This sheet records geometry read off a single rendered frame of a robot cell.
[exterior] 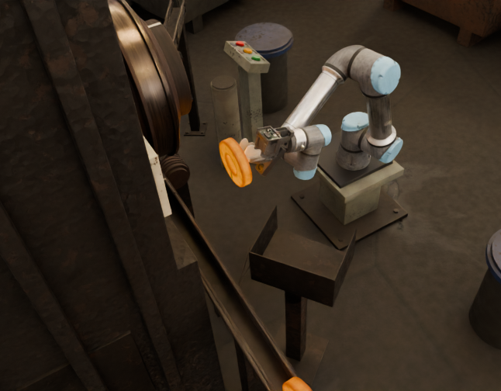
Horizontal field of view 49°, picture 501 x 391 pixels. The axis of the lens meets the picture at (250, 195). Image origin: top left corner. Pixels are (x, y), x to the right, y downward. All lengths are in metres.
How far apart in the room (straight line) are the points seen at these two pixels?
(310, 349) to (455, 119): 1.66
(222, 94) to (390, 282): 1.12
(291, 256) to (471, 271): 1.05
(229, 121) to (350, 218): 0.74
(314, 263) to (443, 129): 1.66
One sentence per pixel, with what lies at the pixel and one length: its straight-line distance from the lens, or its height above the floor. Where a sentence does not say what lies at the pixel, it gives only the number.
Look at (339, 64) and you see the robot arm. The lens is 1.97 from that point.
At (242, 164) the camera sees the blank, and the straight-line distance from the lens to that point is 1.63.
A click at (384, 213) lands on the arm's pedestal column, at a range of 2.65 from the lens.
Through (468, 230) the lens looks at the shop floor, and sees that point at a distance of 2.70.
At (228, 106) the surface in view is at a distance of 2.60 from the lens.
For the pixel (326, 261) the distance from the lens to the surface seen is 1.73.
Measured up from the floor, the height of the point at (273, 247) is 0.61.
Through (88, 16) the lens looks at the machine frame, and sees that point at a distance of 0.93.
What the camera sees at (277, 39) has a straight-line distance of 3.04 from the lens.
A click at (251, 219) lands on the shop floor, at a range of 2.63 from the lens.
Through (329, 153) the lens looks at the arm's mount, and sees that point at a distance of 2.48.
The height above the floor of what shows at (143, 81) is 1.23.
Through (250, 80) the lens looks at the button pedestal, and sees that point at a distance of 2.66.
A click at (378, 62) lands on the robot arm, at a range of 1.92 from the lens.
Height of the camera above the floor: 1.98
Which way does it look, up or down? 46 degrees down
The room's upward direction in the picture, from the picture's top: 5 degrees counter-clockwise
